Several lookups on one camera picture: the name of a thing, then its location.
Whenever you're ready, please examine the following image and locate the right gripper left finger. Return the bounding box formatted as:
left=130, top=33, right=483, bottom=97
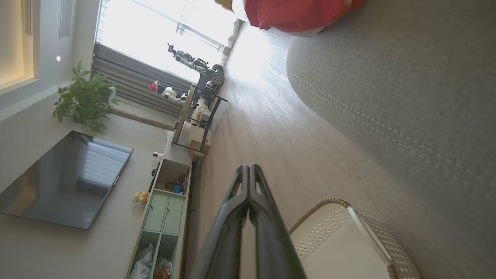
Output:
left=189, top=165, right=249, bottom=279

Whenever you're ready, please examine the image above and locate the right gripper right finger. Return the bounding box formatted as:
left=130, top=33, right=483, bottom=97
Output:
left=248, top=164, right=307, bottom=279

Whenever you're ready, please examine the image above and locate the red basketball jersey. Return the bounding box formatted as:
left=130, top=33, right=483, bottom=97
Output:
left=232, top=0, right=365, bottom=38

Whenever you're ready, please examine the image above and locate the white woven laundry basket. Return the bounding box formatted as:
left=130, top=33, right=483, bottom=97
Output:
left=288, top=198, right=423, bottom=279

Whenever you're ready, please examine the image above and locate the pale green media cabinet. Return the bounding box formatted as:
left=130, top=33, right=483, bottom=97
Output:
left=125, top=136, right=194, bottom=279

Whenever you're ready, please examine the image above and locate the orange plastic bag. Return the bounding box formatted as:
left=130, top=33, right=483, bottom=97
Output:
left=154, top=256, right=172, bottom=279

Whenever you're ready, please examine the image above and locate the cardboard box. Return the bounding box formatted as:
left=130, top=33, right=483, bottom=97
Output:
left=188, top=139, right=211, bottom=156

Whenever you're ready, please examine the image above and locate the white plastic bag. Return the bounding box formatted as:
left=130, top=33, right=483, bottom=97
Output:
left=129, top=243, right=155, bottom=279

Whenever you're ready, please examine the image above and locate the white and black humanoid robot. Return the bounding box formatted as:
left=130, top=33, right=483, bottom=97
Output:
left=149, top=43, right=226, bottom=113

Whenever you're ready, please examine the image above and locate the black flat screen television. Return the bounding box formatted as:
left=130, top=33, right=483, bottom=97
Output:
left=0, top=130, right=134, bottom=230

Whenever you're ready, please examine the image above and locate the grey pleated curtain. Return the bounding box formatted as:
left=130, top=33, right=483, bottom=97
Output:
left=91, top=42, right=194, bottom=119

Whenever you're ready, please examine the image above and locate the green potted plant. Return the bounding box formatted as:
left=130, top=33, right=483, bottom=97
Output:
left=52, top=59, right=176, bottom=133

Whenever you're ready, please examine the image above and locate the grey fabric sofa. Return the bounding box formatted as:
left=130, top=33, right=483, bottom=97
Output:
left=286, top=0, right=496, bottom=272

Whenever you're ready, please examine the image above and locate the bright window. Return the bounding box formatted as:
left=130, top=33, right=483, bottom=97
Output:
left=96, top=0, right=243, bottom=83

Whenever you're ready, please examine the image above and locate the metal frame side table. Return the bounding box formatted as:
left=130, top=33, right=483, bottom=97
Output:
left=172, top=83, right=228, bottom=156

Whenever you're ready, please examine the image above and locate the wall air vent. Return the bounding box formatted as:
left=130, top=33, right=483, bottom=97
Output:
left=59, top=0, right=74, bottom=40

